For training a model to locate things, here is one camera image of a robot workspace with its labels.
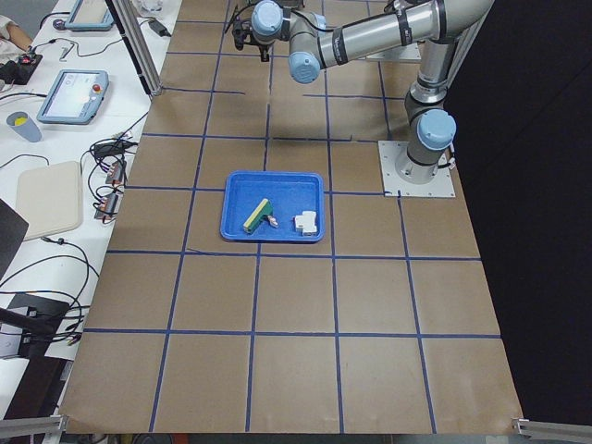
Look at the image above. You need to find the near blue teach pendant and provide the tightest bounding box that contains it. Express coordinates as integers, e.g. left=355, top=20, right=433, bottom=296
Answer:
left=37, top=69, right=109, bottom=125

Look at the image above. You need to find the green yellow terminal block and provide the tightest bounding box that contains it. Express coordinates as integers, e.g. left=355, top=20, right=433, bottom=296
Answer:
left=242, top=198, right=278, bottom=234

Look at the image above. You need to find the black power adapter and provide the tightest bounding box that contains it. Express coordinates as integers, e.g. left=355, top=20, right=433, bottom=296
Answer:
left=148, top=19, right=171, bottom=37

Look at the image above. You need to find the far blue teach pendant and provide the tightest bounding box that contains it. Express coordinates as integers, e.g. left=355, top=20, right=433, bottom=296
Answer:
left=65, top=0, right=114, bottom=31

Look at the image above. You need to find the beige pad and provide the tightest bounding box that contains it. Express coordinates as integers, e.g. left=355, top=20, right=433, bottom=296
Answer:
left=16, top=161, right=83, bottom=241

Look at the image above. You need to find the left corner aluminium bracket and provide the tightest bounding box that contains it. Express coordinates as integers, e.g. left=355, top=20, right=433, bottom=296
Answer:
left=0, top=415, right=68, bottom=438

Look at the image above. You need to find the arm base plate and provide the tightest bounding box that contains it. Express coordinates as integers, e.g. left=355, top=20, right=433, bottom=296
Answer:
left=365, top=43, right=421, bottom=63
left=378, top=141, right=456, bottom=198

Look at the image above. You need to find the clear plastic bag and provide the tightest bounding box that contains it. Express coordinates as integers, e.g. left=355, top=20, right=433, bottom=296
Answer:
left=132, top=0, right=174, bottom=17

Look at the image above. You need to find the corner aluminium bracket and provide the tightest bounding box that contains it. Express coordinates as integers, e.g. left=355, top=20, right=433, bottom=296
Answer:
left=512, top=418, right=592, bottom=443
left=0, top=415, right=68, bottom=438

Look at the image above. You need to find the white circuit breaker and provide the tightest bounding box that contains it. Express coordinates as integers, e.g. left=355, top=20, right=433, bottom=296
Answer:
left=292, top=210, right=319, bottom=237

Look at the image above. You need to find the aluminium frame post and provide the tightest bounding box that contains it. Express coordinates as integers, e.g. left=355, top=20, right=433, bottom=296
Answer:
left=105, top=0, right=162, bottom=97

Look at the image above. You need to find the circuit board with wires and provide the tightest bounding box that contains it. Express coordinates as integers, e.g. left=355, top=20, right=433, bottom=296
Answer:
left=90, top=139, right=138, bottom=186

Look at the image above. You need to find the blue plastic tray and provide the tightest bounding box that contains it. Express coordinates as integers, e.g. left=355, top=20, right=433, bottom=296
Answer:
left=220, top=171, right=325, bottom=243

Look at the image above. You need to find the black device with cables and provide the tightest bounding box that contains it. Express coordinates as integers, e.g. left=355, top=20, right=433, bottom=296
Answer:
left=1, top=292, right=84, bottom=359

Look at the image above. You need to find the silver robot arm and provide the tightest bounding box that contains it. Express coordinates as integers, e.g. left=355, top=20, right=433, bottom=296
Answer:
left=234, top=1, right=492, bottom=126

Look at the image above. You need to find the right corner aluminium bracket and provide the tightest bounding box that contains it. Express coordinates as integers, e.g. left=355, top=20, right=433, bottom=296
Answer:
left=512, top=418, right=592, bottom=443

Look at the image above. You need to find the black electronics box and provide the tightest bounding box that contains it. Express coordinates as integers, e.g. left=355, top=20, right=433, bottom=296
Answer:
left=1, top=53, right=43, bottom=85

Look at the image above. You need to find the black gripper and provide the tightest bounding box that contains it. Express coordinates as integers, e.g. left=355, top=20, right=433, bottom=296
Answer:
left=259, top=45, right=270, bottom=62

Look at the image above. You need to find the blue teach pendant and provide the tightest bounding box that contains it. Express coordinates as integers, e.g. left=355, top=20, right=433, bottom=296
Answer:
left=65, top=0, right=114, bottom=31
left=37, top=69, right=109, bottom=125

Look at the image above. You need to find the grey cup with yellow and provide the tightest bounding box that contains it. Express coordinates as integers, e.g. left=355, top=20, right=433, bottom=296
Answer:
left=6, top=111, right=43, bottom=142

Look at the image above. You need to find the black laptop corner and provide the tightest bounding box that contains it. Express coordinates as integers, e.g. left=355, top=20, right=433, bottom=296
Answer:
left=0, top=201, right=29, bottom=277

